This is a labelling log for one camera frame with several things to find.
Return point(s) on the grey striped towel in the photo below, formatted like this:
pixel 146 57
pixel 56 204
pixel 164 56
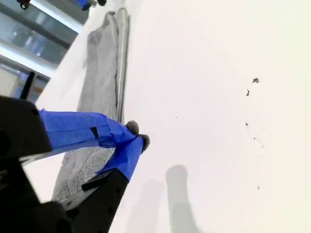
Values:
pixel 102 72

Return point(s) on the black slanted bar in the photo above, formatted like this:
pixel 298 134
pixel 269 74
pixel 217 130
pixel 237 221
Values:
pixel 27 85

